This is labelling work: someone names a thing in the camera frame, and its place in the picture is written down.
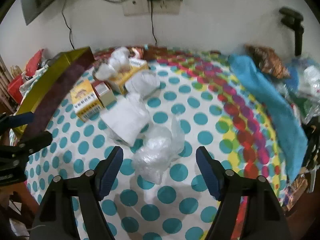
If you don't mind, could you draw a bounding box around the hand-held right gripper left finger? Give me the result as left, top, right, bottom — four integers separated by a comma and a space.
31, 145, 124, 240

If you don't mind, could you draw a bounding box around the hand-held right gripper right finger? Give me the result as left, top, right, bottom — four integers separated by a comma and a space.
196, 145, 293, 240

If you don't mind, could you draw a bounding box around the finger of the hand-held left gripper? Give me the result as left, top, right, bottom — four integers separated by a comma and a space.
0, 112, 35, 137
0, 132, 53, 159

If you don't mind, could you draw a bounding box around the gold tin box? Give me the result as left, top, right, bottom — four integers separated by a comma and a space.
15, 46, 94, 140

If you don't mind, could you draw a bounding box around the clear bag with white lump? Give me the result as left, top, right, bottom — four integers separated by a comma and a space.
131, 116, 186, 185

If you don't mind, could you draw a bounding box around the white packet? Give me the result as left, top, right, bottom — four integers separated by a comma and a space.
100, 94, 150, 147

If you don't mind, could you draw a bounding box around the yellow smile medicine box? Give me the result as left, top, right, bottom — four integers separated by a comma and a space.
70, 79, 104, 122
107, 57, 150, 95

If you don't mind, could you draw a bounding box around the red paper bag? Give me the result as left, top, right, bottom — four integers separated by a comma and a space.
7, 76, 25, 105

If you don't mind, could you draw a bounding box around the glossy red bag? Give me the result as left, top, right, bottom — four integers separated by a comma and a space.
24, 49, 45, 77

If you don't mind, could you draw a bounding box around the polka-dot tablecloth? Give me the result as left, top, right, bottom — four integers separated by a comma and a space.
10, 45, 310, 240

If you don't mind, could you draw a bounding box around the small red medicine box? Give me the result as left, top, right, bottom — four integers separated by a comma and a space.
92, 81, 117, 107

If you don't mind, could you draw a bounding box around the blue towel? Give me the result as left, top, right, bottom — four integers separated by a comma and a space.
228, 54, 310, 183

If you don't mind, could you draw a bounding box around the white plastic bag bundle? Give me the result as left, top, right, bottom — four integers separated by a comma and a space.
94, 47, 132, 81

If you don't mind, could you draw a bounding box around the brown snack packet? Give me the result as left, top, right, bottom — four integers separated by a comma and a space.
245, 44, 291, 79

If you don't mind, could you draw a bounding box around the blue printed plastic bag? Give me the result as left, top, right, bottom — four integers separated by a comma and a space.
285, 58, 320, 100

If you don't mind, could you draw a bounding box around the thin black cable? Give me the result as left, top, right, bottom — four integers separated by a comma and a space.
61, 0, 76, 50

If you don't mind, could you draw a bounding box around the dark picture frame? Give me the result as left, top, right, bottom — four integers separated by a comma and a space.
21, 0, 83, 26

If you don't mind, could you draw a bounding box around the black adapter cable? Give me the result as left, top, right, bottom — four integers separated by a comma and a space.
149, 0, 158, 46

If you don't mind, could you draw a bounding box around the wall outlet plate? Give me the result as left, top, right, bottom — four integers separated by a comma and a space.
122, 0, 181, 17

